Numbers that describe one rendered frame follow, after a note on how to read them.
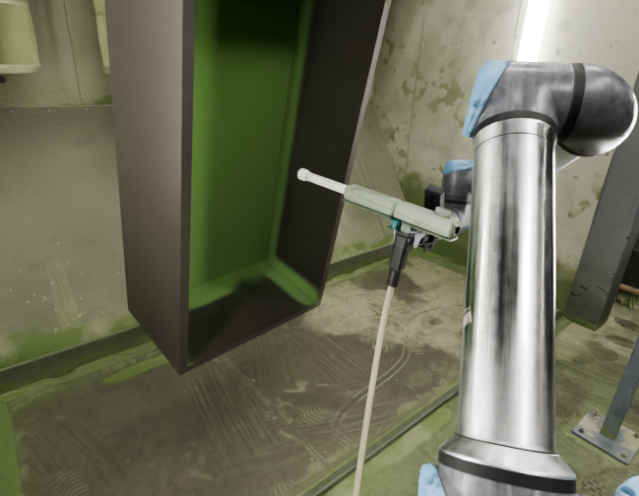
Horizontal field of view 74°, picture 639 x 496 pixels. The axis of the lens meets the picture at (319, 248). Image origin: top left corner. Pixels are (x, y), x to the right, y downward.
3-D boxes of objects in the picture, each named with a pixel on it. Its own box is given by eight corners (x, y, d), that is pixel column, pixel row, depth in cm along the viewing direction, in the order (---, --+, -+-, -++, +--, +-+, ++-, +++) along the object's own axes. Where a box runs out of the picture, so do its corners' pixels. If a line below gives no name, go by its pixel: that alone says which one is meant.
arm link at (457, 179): (483, 159, 124) (477, 202, 127) (443, 156, 126) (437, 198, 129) (489, 161, 115) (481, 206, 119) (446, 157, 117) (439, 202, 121)
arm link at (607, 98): (683, 49, 57) (526, 168, 124) (583, 46, 59) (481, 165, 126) (675, 133, 57) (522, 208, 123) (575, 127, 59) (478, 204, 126)
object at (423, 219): (438, 302, 102) (466, 214, 94) (429, 308, 99) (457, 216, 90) (296, 234, 130) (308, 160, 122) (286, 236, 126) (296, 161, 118)
